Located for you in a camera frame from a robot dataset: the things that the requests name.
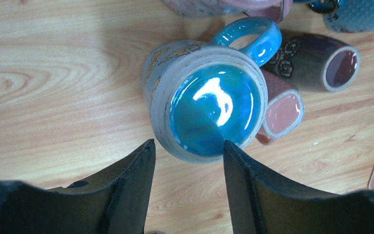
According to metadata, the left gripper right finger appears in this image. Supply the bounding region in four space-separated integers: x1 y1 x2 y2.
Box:
223 140 374 234

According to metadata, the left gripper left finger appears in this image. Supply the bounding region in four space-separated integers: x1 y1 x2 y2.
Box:
0 139 156 234

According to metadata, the blue butterfly mug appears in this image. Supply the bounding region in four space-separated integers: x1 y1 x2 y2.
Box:
141 17 282 164

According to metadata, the pink upside-down mug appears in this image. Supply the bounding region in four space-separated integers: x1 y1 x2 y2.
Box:
163 0 293 23

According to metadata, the dark blue round mug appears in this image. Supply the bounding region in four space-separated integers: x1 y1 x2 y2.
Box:
307 0 345 14

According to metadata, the small pink dotted mug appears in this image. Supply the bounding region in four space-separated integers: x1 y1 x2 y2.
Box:
256 69 304 145

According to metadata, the small brown mug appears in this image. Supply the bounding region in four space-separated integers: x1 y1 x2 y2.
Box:
263 29 361 92

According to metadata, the grey-blue dotted mug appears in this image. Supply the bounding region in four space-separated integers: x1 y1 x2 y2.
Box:
323 0 374 33

